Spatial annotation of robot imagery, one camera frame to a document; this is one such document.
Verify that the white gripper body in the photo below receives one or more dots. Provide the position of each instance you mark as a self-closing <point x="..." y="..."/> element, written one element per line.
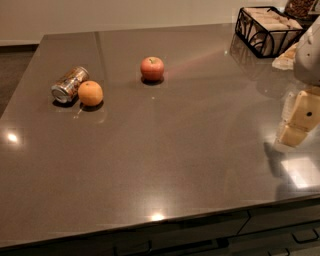
<point x="308" y="59"/>

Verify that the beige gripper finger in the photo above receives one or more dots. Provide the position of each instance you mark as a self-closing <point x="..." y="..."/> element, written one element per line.
<point x="300" y="115"/>

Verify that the orange fruit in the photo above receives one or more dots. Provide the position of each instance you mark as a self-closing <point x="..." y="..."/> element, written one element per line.
<point x="90" y="93"/>

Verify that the crumpled paper packet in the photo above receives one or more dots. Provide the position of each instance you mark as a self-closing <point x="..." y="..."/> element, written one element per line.
<point x="286" y="60"/>

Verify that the beige napkins in basket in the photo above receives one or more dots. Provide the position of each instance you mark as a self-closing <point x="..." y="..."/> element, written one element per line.
<point x="271" y="26"/>

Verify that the snack jar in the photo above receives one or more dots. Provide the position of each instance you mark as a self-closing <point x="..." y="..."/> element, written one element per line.
<point x="299" y="8"/>

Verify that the red apple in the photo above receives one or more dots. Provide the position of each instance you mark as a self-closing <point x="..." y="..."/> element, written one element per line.
<point x="152" y="68"/>

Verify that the silver drink can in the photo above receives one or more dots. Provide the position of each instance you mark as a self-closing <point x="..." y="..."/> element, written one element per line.
<point x="66" y="88"/>

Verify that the black drawer handle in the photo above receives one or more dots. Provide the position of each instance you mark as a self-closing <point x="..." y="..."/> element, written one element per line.
<point x="305" y="236"/>

